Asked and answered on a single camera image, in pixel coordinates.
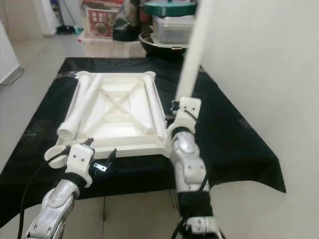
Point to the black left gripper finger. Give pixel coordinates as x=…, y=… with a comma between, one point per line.
x=89, y=142
x=111, y=158

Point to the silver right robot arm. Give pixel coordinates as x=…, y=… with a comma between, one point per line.
x=187, y=164

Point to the white plastic children table top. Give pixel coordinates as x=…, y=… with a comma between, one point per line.
x=119, y=127

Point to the black wok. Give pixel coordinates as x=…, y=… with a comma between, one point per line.
x=159, y=49

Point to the black tablecloth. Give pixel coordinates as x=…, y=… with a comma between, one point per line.
x=234, y=139

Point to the clear plastic storage box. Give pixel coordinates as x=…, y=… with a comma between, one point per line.
x=174, y=31

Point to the pink checkered tablecloth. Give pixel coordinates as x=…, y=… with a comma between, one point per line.
x=109, y=49

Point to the black bag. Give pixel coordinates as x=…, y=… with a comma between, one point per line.
x=127, y=25

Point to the dark green pot lid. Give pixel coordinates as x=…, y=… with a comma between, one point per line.
x=169, y=9

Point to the red printed cardboard box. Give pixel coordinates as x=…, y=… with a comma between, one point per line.
x=102, y=25

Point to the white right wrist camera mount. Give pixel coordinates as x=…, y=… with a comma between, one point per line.
x=189, y=105

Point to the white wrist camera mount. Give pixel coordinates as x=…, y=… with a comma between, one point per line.
x=189, y=105
x=79, y=159

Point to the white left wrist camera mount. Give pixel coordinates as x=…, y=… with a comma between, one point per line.
x=79, y=159

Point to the grey folding table frame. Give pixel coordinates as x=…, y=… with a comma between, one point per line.
x=174, y=199

